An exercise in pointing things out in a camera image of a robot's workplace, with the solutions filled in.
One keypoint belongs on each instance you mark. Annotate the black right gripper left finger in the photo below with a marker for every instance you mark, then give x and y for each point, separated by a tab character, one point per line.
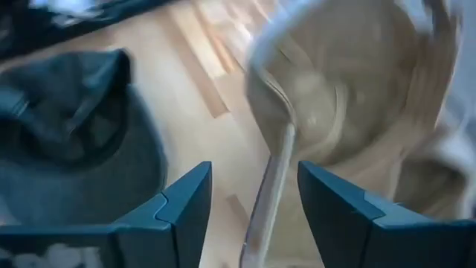
148	238

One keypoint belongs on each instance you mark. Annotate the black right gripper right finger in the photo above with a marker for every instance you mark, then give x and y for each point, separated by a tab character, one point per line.
372	238

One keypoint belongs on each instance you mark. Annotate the beige bucket hat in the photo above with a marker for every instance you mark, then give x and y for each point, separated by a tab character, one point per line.
334	93

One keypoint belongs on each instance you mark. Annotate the clear plastic container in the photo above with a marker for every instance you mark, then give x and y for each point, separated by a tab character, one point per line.
446	160

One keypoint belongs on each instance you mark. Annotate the dark olive baseball cap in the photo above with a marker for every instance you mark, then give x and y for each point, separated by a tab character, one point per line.
74	141

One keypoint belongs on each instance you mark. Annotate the black metal table frame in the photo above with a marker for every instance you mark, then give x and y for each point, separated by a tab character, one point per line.
74	22

